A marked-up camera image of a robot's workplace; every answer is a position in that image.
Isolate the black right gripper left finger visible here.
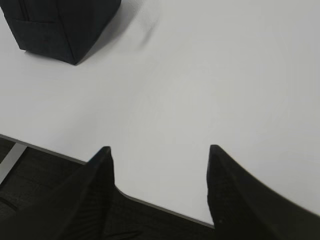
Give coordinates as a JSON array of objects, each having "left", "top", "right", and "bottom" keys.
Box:
[{"left": 0, "top": 146, "right": 115, "bottom": 240}]

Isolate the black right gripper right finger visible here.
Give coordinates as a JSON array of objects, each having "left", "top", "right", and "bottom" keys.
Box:
[{"left": 206, "top": 145, "right": 320, "bottom": 240}]

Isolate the navy blue lunch bag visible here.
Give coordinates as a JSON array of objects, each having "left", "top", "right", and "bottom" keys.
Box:
[{"left": 0, "top": 0, "right": 121, "bottom": 65}]

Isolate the white table leg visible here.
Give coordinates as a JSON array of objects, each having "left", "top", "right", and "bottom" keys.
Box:
[{"left": 0, "top": 143, "right": 27, "bottom": 183}]

